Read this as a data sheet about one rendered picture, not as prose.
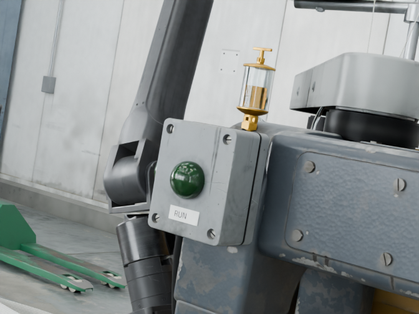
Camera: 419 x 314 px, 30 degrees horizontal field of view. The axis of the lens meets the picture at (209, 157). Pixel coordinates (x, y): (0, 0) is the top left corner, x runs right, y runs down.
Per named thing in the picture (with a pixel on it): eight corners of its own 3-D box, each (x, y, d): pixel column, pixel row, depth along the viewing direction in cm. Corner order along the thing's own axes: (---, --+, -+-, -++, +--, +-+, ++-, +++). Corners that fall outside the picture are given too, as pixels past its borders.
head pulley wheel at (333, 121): (305, 131, 74) (309, 105, 73) (350, 139, 81) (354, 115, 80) (392, 146, 68) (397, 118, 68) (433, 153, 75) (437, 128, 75)
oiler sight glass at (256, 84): (232, 104, 68) (239, 65, 68) (249, 108, 70) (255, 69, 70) (255, 108, 66) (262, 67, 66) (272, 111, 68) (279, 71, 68)
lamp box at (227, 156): (146, 226, 64) (164, 116, 63) (181, 225, 67) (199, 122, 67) (217, 247, 59) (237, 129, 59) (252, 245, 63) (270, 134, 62)
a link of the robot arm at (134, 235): (104, 222, 92) (132, 207, 89) (149, 219, 97) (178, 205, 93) (115, 279, 91) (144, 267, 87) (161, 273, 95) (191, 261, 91)
